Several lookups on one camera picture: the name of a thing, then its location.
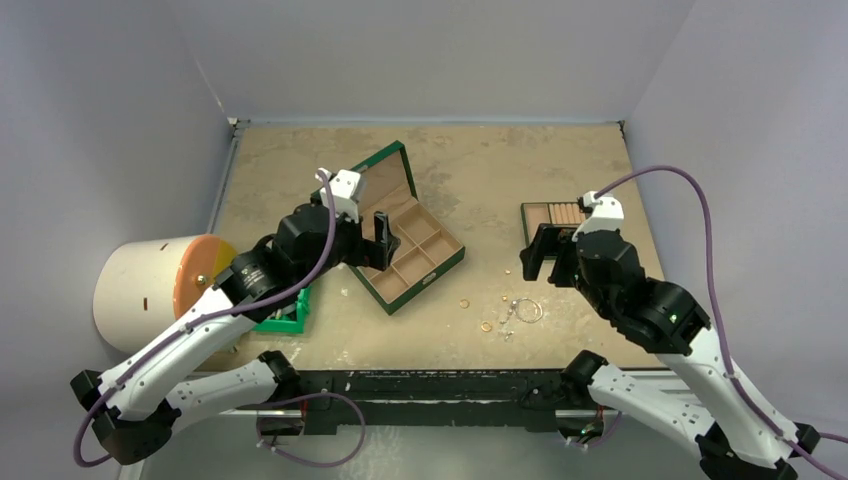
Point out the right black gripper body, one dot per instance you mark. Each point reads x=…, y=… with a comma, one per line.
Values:
x=556, y=251

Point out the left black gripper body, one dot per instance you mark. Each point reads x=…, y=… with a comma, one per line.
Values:
x=352, y=246

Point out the green jewelry box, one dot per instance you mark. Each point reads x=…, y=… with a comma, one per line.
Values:
x=427, y=250

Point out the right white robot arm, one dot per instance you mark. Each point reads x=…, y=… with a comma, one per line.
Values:
x=731, y=429

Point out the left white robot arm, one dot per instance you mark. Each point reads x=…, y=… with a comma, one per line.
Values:
x=135, y=407

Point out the green plastic bin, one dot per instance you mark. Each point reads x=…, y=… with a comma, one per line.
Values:
x=291, y=320

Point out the white cylinder with orange lid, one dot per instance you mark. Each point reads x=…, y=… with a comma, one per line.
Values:
x=146, y=286

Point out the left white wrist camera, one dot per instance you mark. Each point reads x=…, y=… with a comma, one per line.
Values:
x=341, y=192

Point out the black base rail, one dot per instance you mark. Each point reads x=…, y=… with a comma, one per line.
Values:
x=535, y=400

